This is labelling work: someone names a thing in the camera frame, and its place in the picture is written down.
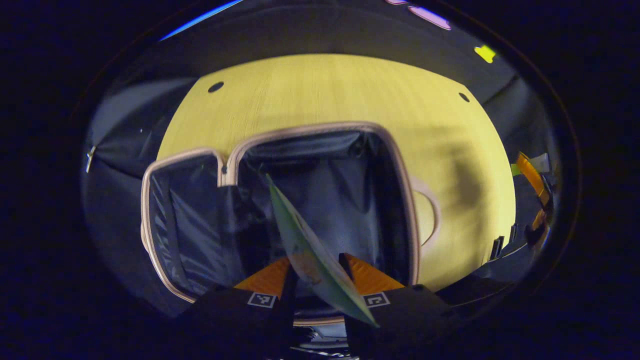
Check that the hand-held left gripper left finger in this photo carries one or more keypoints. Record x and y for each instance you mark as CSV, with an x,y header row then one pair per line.
x,y
235,315

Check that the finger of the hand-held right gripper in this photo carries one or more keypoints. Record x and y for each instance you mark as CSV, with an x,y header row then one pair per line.
x,y
532,177
540,220

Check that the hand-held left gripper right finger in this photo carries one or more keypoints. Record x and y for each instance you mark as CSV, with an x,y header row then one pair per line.
x,y
405,315

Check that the wide grey-green skin care tube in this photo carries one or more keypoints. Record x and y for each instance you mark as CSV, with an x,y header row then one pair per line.
x,y
310,250

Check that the silver metal clip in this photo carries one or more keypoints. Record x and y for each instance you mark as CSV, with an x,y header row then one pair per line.
x,y
90,159

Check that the black backdrop cloth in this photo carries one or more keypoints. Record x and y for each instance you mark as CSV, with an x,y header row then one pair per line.
x,y
300,30

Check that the black table bracket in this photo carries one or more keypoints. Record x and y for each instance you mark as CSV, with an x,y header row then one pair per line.
x,y
513,233
497,247

